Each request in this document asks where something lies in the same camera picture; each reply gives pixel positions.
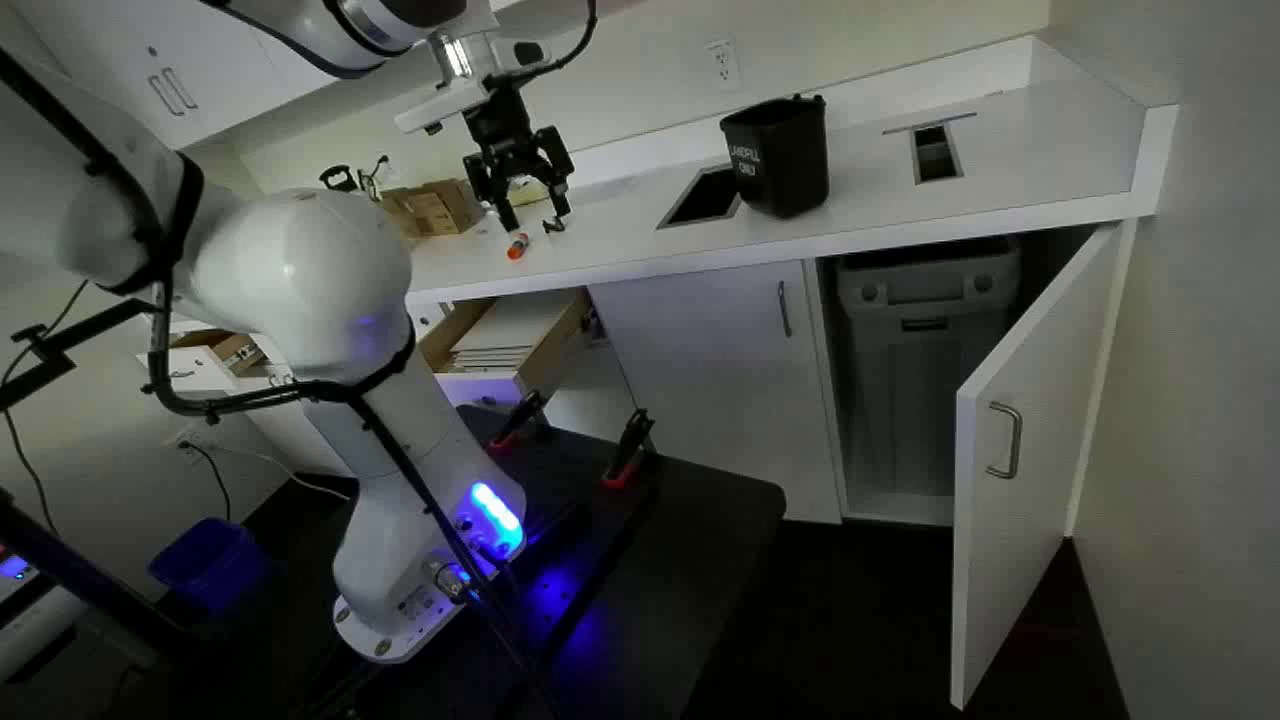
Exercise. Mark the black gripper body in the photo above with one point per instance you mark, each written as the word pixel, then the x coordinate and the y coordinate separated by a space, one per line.
pixel 500 124

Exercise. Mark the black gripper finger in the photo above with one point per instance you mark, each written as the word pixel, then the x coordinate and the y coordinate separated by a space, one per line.
pixel 559 182
pixel 500 203

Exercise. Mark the white cabinet door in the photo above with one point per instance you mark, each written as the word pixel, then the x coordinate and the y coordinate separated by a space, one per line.
pixel 732 385
pixel 1033 455

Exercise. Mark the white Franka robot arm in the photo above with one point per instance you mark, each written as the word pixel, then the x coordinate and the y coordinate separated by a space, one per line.
pixel 307 284

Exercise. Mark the open wooden drawer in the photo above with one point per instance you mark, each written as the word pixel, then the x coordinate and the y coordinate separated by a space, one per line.
pixel 513 341

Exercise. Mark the closed white cabinet door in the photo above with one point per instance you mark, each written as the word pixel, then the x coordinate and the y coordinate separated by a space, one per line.
pixel 732 385

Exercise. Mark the grey trash bin in cabinet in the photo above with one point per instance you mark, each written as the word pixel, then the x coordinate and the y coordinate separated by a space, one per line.
pixel 922 360

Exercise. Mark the white counter cabinet unit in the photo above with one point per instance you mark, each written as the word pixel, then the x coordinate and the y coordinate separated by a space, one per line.
pixel 1015 146

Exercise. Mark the small black object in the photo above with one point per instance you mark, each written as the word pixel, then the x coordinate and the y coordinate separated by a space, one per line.
pixel 549 225

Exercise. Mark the small red object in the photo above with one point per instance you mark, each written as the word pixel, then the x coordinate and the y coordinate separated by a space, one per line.
pixel 517 247

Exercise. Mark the brown cardboard box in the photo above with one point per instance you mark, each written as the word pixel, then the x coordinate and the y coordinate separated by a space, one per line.
pixel 430 207

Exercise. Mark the red black clamp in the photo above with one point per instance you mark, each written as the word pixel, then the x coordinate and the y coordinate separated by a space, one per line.
pixel 520 420
pixel 629 448

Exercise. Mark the black bin on counter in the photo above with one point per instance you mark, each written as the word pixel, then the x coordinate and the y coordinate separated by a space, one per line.
pixel 779 152

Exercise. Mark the blue plastic bin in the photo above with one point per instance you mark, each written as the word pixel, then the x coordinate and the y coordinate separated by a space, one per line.
pixel 211 561

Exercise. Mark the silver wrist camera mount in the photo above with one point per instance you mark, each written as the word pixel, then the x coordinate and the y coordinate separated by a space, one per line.
pixel 453 82

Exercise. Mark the white wall outlet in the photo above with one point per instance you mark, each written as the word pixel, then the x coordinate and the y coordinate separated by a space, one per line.
pixel 722 62

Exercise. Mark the black camera stand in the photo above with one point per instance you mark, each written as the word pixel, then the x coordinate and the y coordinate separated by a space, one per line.
pixel 60 345

